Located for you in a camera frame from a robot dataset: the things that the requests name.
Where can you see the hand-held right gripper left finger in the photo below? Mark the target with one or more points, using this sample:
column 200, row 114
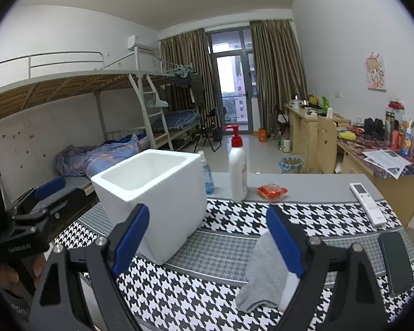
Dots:
column 131, row 241

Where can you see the blue plaid bedding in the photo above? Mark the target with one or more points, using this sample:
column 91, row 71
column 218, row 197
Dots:
column 183, row 118

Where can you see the person's left forearm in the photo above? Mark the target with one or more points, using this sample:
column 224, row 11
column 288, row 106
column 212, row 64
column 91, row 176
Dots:
column 10, row 305

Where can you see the row of toiletry bottles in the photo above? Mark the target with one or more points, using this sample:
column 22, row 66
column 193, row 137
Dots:
column 405, row 138

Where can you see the dark hanging clothes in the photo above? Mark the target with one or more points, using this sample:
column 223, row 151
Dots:
column 189, row 82

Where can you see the orange jug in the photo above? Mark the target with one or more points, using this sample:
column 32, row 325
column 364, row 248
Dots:
column 262, row 135

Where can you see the white red pump lotion bottle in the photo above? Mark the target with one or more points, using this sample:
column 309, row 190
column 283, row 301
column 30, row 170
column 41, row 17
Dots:
column 237, row 172

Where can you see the black headphones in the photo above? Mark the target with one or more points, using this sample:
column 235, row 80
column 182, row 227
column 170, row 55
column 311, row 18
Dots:
column 374, row 129

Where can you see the white hanging bag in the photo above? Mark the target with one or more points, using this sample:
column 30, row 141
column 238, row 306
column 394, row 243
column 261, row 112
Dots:
column 160, row 102

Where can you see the glass balcony door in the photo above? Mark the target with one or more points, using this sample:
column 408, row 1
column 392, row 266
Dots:
column 231, row 82

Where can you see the yellow item on desk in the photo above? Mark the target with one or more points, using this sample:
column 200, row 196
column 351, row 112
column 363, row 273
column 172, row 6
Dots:
column 346, row 135

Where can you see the black folding chair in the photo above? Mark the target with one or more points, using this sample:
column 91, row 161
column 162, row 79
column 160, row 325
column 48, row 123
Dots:
column 208, row 127

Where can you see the clear blue spray bottle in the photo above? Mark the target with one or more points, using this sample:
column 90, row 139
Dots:
column 207, row 179

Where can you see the green plastic item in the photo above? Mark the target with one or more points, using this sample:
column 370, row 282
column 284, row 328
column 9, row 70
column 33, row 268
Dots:
column 326, row 104

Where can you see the white remote control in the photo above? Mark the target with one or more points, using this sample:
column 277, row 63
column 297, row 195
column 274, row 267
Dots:
column 369, row 205

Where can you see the white air conditioner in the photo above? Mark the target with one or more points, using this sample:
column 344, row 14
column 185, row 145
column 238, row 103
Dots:
column 141, row 43

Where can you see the printed paper sheets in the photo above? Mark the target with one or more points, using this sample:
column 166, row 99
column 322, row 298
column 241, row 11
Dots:
column 386, row 160

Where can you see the blue orange blanket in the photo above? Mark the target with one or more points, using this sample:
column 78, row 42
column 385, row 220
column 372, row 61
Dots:
column 96, row 155

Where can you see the wooden desk with patterned cover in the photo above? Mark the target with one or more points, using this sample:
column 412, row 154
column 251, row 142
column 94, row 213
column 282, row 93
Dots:
column 393, row 193

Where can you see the large white metal bunk bed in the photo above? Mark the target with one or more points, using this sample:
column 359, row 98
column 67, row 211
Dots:
column 55, row 86

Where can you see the small white metal bunk bed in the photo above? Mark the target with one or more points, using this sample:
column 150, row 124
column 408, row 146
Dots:
column 179, row 124

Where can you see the cartoon wall poster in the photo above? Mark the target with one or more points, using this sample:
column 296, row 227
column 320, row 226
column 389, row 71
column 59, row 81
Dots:
column 376, row 72

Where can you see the white foam box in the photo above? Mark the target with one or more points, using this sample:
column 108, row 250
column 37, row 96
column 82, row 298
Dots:
column 172, row 207

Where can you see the wooden chair with smiley cutout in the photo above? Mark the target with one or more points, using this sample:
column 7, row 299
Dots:
column 326, row 148

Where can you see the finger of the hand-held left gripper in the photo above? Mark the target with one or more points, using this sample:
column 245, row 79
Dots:
column 76, row 207
column 50, row 188

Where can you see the grey sock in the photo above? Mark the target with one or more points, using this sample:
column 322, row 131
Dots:
column 262, row 272

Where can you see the red snack packet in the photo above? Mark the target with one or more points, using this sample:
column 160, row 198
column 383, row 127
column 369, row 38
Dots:
column 272, row 192

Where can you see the brown curtain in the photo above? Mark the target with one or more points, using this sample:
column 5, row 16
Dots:
column 279, row 69
column 186, row 55

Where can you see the person's left hand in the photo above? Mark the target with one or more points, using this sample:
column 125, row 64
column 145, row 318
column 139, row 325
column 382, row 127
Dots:
column 38, row 265

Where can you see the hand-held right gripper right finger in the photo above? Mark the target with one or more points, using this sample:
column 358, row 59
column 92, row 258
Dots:
column 283, row 241

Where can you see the plain wooden desk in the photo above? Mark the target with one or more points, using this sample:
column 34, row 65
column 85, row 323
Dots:
column 305, row 134

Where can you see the houndstooth table cloth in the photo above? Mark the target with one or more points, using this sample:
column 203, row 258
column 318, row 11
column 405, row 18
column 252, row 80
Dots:
column 331, row 217

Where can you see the cluster of plastic bottles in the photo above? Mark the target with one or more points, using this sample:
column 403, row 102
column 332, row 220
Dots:
column 284, row 141

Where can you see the grey trash bin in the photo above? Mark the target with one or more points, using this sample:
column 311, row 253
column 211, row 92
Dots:
column 290, row 166

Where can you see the black phone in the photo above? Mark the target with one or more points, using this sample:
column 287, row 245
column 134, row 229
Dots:
column 396, row 262

